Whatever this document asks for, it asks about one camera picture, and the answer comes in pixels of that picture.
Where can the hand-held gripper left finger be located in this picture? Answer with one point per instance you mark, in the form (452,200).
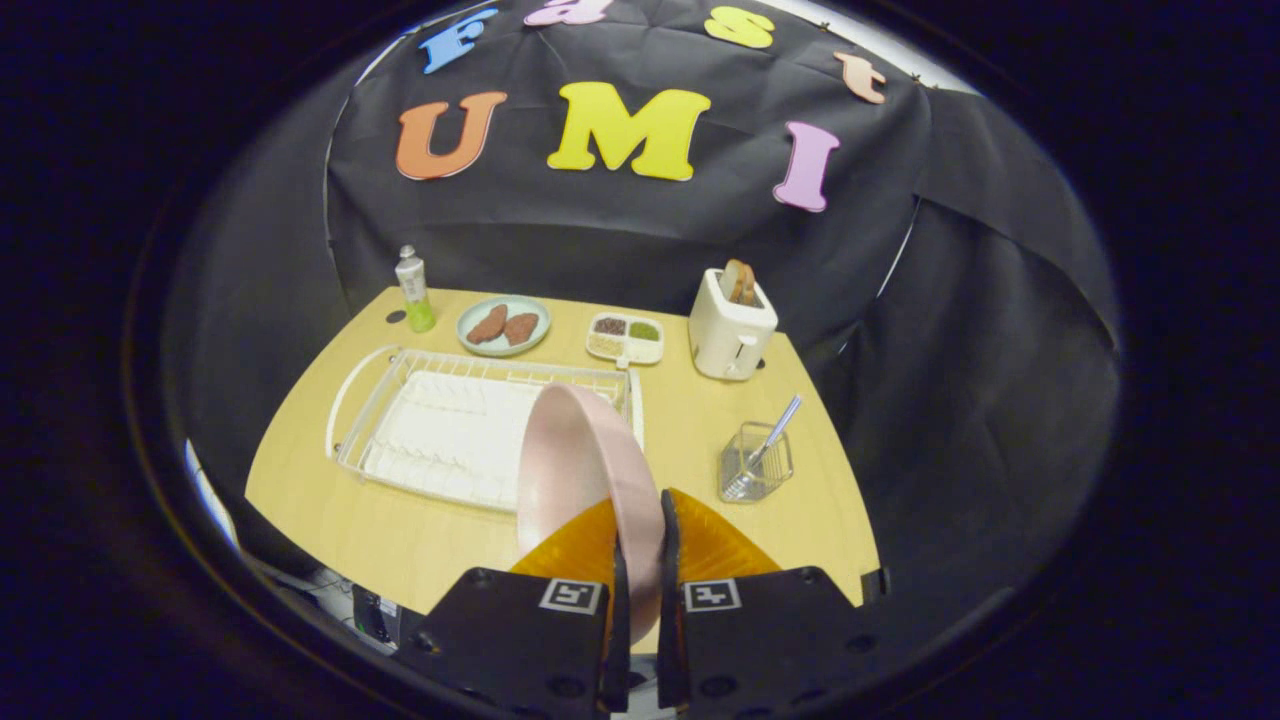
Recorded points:
(520,640)

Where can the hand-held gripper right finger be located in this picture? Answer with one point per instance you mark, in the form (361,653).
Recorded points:
(770,640)

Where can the pink plate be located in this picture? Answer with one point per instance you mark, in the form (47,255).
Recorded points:
(580,470)

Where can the pale teal plate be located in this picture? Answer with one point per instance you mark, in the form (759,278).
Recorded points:
(535,303)

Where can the green dish soap bottle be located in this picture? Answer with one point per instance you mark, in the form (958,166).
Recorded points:
(415,300)

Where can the black box under table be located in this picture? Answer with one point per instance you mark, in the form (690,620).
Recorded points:
(375,618)

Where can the white toaster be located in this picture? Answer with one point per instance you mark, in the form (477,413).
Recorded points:
(725,335)

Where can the brown meat patty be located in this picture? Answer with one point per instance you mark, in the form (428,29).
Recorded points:
(521,329)
(487,325)

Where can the white divided condiment tray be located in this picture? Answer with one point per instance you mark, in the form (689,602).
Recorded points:
(625,347)

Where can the toasted bread slice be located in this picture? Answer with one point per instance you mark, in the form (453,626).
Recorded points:
(732,275)
(748,290)

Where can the black backdrop cloth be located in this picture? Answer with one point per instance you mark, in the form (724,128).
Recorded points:
(600,240)

